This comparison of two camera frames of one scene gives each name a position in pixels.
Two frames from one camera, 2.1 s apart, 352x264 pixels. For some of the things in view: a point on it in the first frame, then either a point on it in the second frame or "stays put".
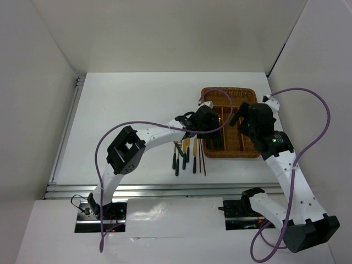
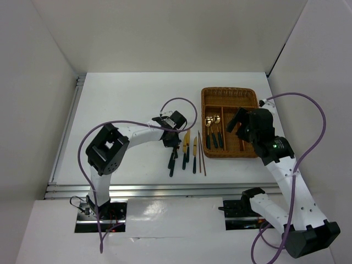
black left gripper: x=213 y=134 -> x=173 y=143
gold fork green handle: x=177 y=166 -> x=171 y=171
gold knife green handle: x=188 y=149 stays put
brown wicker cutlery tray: x=227 y=101 stays put
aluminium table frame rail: x=65 y=190 stays put
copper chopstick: x=199 y=155 stays put
